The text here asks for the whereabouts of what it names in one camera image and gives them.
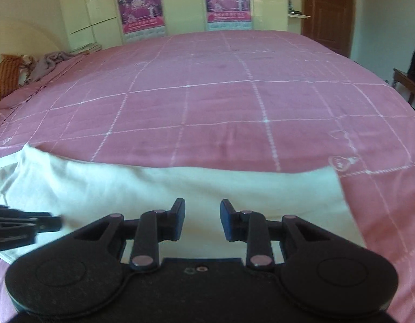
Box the bed with pink checked sheet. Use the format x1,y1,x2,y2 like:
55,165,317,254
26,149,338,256
0,30,415,323

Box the purple wall poster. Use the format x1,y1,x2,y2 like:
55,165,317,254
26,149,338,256
115,0,167,36
203,0,254,32

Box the orange striped pillow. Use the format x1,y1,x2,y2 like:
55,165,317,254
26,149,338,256
0,54,27,104

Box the brown wooden door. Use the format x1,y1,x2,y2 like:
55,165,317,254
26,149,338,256
301,0,357,58

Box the cream corner shelf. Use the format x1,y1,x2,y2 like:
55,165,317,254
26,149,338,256
287,0,311,19

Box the pink pillow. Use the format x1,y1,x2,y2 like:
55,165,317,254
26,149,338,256
0,55,85,132

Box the cream pants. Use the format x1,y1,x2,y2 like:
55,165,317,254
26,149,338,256
0,143,367,266

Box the brown wooden chair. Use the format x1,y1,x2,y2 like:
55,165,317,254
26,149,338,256
392,68,415,114

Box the stack of folded cloths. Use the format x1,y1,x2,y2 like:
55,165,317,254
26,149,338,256
70,43,103,55

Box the cream wardrobe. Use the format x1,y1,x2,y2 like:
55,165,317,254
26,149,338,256
54,0,304,46

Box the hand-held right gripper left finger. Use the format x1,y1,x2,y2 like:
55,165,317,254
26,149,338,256
74,197,186,273

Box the grey blanket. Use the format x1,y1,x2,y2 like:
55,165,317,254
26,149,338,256
26,51,81,82

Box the white floral pillow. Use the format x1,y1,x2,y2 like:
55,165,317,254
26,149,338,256
19,55,39,85

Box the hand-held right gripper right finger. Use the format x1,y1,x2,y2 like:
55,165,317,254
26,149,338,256
220,199,333,273

